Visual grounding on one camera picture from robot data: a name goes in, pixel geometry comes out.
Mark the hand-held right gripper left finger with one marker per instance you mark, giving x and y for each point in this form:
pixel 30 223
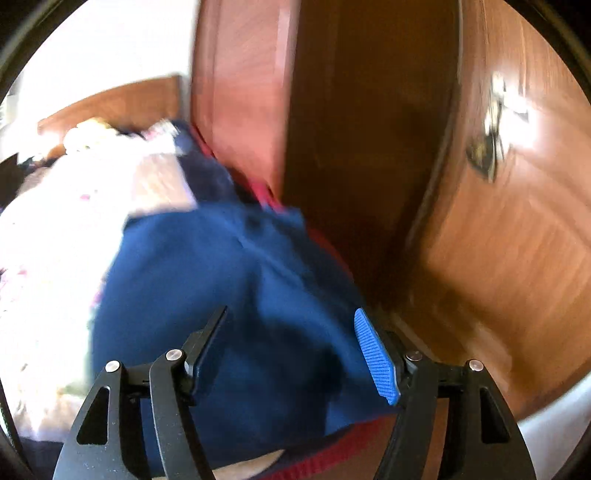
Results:
pixel 205 350

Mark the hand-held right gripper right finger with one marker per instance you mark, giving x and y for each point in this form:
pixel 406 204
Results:
pixel 376 357

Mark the blue blazer jacket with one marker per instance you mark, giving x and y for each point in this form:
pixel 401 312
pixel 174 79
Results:
pixel 258 300

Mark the navy bed sheet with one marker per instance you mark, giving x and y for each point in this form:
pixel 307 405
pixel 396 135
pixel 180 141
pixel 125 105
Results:
pixel 207 175

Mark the wooden door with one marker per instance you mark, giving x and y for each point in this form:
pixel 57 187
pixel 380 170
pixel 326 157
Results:
pixel 521 254

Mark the floral blanket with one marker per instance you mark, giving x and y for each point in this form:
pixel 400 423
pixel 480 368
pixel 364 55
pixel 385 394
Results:
pixel 60 230

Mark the wooden slatted wardrobe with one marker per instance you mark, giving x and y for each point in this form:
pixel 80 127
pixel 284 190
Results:
pixel 332 115

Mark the yellow plush toy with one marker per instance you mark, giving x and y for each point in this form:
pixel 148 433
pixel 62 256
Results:
pixel 87 134

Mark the wooden bed headboard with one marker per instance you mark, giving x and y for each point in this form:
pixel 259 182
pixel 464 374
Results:
pixel 120 106

